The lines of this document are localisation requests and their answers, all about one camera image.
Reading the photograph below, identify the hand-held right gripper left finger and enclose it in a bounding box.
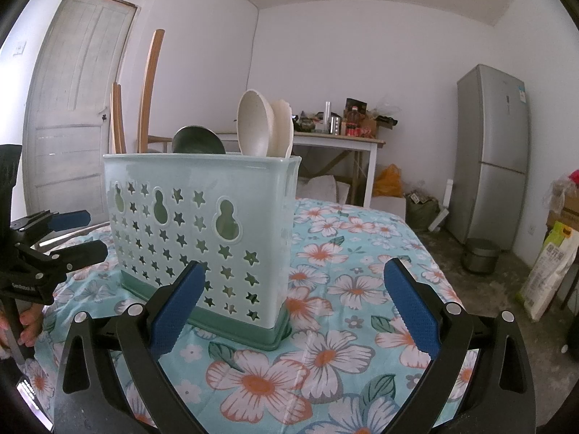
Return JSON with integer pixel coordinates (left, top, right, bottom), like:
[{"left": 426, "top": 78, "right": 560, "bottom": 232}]
[{"left": 53, "top": 260, "right": 206, "bottom": 434}]

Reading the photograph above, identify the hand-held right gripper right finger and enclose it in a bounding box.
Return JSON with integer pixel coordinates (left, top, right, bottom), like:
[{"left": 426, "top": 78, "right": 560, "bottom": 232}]
[{"left": 384, "top": 258, "right": 537, "bottom": 434}]

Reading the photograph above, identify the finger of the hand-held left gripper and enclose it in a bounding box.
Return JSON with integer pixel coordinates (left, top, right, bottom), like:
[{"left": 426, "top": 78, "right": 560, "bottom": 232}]
[
  {"left": 27, "top": 239, "right": 109, "bottom": 281},
  {"left": 9, "top": 209, "right": 91, "bottom": 236}
]

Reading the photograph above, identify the wooden chopstick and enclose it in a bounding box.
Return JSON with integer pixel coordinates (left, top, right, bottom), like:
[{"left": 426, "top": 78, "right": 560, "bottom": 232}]
[
  {"left": 110, "top": 82, "right": 121, "bottom": 154},
  {"left": 137, "top": 29, "right": 166, "bottom": 154},
  {"left": 115, "top": 85, "right": 128, "bottom": 154}
]

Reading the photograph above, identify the mint green plastic utensil holder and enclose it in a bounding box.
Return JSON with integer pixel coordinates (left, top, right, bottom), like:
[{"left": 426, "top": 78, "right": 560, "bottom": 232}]
[{"left": 102, "top": 153, "right": 303, "bottom": 352}]

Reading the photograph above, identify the metal spoon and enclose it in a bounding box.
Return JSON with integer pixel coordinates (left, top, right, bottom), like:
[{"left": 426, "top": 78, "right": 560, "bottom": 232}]
[{"left": 171, "top": 125, "right": 226, "bottom": 155}]

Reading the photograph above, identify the white plastic spoon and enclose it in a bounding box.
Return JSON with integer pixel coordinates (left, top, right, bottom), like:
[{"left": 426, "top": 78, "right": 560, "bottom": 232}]
[
  {"left": 236, "top": 89, "right": 276, "bottom": 158},
  {"left": 267, "top": 98, "right": 296, "bottom": 159}
]

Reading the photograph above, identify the person's left hand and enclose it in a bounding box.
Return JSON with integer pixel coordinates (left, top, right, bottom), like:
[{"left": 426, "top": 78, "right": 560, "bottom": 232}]
[{"left": 0, "top": 305, "right": 46, "bottom": 357}]

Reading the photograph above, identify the floral light blue blanket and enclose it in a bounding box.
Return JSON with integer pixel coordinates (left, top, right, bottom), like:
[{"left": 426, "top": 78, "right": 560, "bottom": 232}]
[{"left": 25, "top": 196, "right": 480, "bottom": 434}]

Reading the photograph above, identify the metal cooking pot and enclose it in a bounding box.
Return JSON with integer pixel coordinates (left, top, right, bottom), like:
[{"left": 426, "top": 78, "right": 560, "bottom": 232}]
[{"left": 460, "top": 237, "right": 502, "bottom": 275}]

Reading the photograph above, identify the green sack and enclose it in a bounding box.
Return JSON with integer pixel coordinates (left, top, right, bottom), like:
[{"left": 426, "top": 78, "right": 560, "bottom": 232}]
[{"left": 404, "top": 190, "right": 441, "bottom": 231}]

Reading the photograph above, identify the white box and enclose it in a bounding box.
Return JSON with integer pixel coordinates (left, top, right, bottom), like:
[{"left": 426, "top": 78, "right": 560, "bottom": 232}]
[{"left": 371, "top": 195, "right": 407, "bottom": 222}]

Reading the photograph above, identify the white pipe piece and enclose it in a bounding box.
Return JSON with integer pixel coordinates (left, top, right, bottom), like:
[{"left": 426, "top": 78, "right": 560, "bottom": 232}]
[{"left": 427, "top": 178, "right": 454, "bottom": 232}]

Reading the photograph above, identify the white panelled door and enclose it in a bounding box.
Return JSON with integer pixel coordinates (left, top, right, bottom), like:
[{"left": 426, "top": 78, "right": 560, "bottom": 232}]
[{"left": 22, "top": 0, "right": 139, "bottom": 222}]

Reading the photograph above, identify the orange plastic bag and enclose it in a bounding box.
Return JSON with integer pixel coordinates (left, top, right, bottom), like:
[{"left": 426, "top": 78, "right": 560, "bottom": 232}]
[{"left": 373, "top": 164, "right": 403, "bottom": 197}]

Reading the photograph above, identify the white and yellow rice bag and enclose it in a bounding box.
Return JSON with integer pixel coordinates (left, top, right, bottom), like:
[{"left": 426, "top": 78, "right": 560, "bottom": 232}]
[{"left": 518, "top": 221, "right": 579, "bottom": 322}]

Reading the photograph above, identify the white sack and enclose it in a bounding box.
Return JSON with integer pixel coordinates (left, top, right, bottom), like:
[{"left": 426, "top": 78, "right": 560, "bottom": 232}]
[{"left": 296, "top": 175, "right": 352, "bottom": 204}]

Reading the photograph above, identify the grey refrigerator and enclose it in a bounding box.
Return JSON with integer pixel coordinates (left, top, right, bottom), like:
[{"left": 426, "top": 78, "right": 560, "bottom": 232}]
[{"left": 445, "top": 64, "right": 530, "bottom": 251}]

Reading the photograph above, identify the white table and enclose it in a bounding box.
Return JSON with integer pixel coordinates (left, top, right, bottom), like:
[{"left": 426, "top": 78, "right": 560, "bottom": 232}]
[{"left": 215, "top": 129, "right": 387, "bottom": 209}]

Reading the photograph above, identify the pile of packets and bottles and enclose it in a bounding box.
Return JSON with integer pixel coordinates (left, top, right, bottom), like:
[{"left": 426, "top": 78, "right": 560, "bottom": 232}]
[{"left": 292, "top": 97, "right": 401, "bottom": 139}]

